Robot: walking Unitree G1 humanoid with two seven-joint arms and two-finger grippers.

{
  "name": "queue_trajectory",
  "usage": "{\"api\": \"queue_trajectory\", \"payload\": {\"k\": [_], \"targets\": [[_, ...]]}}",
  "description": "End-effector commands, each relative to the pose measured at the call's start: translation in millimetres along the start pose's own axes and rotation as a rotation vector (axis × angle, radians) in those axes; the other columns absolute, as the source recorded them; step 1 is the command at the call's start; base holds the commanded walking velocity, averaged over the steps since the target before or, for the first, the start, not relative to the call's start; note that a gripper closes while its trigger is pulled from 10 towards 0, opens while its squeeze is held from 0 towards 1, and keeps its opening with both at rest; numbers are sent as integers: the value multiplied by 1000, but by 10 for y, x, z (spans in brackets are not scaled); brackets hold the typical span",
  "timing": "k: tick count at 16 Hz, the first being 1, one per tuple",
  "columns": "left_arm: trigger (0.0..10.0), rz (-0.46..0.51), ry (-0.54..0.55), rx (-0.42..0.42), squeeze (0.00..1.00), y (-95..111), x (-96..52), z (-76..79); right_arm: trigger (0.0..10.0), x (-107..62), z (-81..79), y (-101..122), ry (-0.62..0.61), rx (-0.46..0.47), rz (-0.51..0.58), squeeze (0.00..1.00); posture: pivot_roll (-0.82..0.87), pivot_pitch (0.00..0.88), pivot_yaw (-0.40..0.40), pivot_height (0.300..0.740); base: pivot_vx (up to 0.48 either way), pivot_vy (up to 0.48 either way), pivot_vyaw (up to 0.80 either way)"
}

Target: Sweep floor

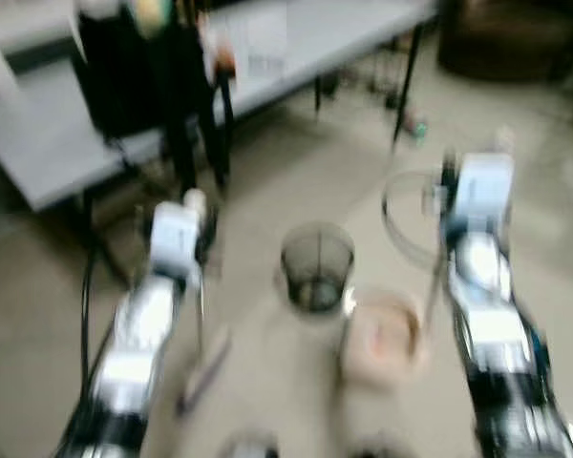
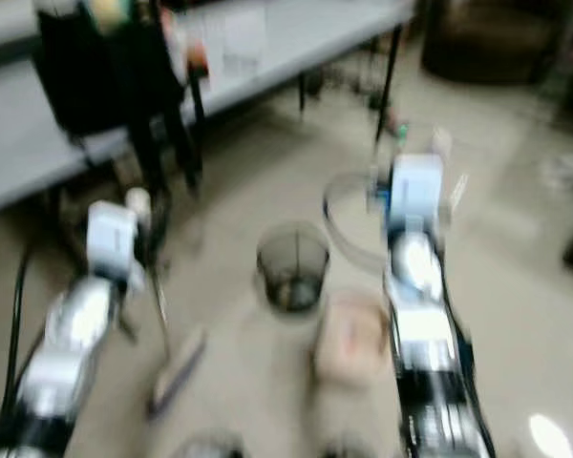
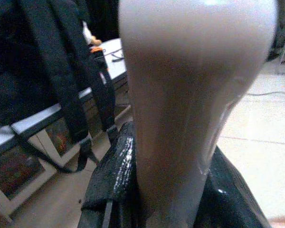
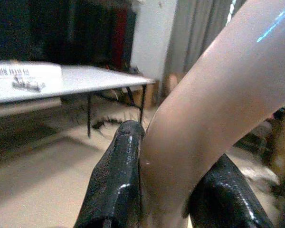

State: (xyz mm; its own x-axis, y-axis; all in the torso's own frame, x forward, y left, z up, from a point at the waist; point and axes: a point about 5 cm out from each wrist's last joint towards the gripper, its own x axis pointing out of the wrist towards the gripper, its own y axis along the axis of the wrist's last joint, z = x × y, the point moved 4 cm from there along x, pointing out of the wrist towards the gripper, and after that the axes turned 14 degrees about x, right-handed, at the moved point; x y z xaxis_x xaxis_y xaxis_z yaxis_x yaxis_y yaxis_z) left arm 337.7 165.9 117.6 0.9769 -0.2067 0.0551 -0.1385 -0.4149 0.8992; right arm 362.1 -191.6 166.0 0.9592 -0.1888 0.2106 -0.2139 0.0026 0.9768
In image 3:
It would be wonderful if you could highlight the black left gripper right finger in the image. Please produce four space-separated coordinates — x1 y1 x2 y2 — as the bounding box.
199 145 273 228

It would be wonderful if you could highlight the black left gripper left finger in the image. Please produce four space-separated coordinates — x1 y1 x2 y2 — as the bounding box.
77 121 143 228

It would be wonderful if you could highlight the orange and black tool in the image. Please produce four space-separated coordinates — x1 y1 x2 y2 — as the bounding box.
90 46 110 84

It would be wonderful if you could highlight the grey cable on floor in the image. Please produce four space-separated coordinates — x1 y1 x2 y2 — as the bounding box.
246 90 285 96

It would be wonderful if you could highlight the black cable on table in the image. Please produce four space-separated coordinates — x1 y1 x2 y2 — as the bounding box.
103 48 126 63

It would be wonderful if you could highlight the black backpack with straps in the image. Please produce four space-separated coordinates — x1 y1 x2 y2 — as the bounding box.
0 0 121 173

